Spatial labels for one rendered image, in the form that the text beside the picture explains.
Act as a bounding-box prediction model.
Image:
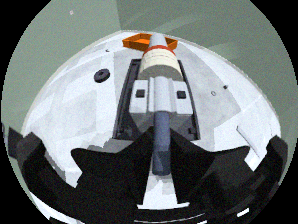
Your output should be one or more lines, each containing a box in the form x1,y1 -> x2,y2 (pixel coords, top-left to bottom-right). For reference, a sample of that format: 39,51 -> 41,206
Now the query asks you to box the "orange open tray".
122,34 -> 178,51

